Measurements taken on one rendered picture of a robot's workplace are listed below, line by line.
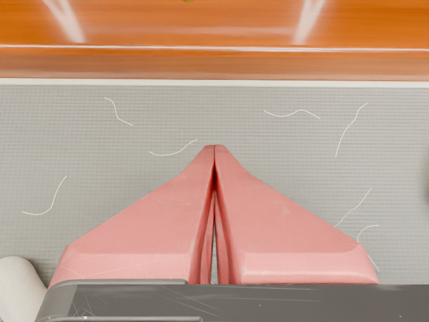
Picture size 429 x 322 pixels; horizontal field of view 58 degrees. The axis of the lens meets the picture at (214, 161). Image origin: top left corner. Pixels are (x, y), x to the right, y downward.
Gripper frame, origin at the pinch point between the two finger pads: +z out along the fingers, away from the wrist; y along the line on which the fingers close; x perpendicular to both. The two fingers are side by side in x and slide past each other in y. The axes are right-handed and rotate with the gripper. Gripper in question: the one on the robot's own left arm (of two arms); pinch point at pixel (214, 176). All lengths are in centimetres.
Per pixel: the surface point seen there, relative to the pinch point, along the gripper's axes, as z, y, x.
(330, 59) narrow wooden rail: 5.9, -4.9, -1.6
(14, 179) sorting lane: 3.4, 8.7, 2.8
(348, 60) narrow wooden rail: 6.0, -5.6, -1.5
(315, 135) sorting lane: 5.1, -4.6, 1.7
